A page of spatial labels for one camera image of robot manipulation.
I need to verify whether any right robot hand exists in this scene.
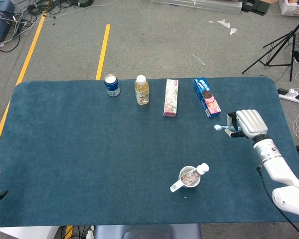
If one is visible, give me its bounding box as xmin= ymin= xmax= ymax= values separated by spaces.
xmin=225 ymin=109 xmax=269 ymax=140

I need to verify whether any light blue toothbrush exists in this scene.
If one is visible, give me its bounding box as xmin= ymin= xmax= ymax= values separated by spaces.
xmin=214 ymin=124 xmax=242 ymax=131

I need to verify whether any floral toothpaste tube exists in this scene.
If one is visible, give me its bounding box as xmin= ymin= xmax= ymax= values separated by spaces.
xmin=180 ymin=163 xmax=210 ymax=185

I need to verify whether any white plastic mug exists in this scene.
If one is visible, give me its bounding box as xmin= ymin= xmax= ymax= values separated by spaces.
xmin=169 ymin=165 xmax=201 ymax=193

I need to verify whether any pink floral small box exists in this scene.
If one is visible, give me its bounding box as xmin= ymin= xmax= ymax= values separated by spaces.
xmin=163 ymin=79 xmax=179 ymax=118

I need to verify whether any white power strip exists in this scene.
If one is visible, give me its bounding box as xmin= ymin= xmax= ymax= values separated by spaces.
xmin=278 ymin=87 xmax=299 ymax=104

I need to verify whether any blue cookie box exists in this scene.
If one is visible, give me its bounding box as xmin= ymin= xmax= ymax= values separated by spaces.
xmin=192 ymin=78 xmax=222 ymax=119

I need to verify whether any black tripod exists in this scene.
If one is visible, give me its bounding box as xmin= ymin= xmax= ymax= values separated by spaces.
xmin=241 ymin=13 xmax=299 ymax=82

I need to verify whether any blue table mat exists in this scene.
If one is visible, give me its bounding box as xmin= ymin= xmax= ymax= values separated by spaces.
xmin=0 ymin=76 xmax=299 ymax=229

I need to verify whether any yellow tea bottle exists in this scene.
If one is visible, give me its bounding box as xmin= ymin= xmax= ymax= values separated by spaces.
xmin=134 ymin=75 xmax=150 ymax=106

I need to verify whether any white plastic basket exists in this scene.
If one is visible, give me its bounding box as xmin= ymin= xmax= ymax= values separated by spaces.
xmin=279 ymin=0 xmax=299 ymax=17

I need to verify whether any blue soda can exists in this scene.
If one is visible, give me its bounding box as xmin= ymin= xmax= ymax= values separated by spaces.
xmin=104 ymin=74 xmax=121 ymax=98

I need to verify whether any grey blue seat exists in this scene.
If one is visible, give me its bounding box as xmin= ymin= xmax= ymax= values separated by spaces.
xmin=93 ymin=224 xmax=202 ymax=239

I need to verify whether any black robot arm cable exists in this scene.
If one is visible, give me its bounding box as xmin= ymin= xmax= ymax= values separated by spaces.
xmin=256 ymin=163 xmax=299 ymax=239

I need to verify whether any black flat bracket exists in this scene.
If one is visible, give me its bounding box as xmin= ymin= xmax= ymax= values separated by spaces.
xmin=241 ymin=0 xmax=269 ymax=16

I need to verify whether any aluminium profile rail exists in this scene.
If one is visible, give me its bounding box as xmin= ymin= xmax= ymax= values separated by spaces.
xmin=150 ymin=0 xmax=242 ymax=13

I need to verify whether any black cable tangle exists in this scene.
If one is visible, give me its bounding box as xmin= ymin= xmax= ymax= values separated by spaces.
xmin=0 ymin=0 xmax=95 ymax=53

